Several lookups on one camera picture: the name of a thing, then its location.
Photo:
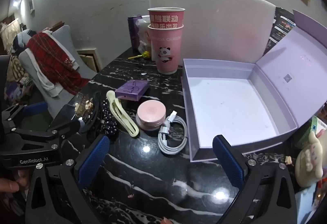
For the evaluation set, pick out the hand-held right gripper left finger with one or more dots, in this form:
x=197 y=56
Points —
x=93 y=160

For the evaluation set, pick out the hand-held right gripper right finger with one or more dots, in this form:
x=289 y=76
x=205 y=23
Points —
x=228 y=162

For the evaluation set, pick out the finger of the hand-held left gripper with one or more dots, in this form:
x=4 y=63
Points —
x=35 y=109
x=65 y=127

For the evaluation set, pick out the clear hair claw with bears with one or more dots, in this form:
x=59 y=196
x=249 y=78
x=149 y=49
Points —
x=88 y=104

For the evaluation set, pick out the black polka dot scrunchie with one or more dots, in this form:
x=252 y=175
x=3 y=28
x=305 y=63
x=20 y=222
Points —
x=108 y=124

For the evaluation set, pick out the cream hair clip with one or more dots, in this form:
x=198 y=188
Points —
x=120 y=114

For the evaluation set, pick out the lilac cardboard box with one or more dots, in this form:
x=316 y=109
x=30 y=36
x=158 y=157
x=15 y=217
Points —
x=224 y=101

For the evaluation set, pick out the pink round compact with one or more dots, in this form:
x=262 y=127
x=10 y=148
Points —
x=150 y=111

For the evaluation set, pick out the small purple box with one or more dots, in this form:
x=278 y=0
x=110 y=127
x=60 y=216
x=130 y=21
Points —
x=131 y=88

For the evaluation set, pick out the person's left hand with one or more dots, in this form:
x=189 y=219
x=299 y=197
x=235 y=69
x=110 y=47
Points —
x=10 y=184

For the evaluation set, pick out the pile of clothes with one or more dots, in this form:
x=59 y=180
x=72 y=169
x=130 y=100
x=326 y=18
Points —
x=15 y=70

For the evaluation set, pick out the red plaid blanket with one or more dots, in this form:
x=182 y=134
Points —
x=48 y=53

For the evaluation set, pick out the grey chair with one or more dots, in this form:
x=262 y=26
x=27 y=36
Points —
x=63 y=37

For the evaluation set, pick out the cream plush toy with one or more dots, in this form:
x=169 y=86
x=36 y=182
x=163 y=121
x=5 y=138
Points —
x=309 y=162

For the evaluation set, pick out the blue and white box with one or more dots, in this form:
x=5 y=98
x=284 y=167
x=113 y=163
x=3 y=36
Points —
x=309 y=206

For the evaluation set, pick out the green printed box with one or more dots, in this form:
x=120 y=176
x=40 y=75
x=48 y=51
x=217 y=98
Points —
x=316 y=127

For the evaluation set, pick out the yellow green lollipop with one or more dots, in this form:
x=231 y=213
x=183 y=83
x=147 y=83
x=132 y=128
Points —
x=146 y=54

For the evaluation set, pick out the purple drink can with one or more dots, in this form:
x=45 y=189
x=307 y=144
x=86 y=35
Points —
x=132 y=32

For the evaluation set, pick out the clear plastic bag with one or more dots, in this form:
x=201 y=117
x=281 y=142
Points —
x=144 y=40

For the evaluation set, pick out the pink panda paper cup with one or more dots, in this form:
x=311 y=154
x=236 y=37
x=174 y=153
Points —
x=166 y=42

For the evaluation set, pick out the white foam board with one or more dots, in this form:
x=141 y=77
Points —
x=217 y=22

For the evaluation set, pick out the black printed snack bag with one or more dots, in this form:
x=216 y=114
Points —
x=281 y=27

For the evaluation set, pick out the red paper cup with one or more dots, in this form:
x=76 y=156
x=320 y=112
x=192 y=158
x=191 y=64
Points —
x=166 y=18

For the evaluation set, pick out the wooden frame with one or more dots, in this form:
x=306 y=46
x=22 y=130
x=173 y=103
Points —
x=94 y=60

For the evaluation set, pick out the small wall picture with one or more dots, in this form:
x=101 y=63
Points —
x=31 y=0

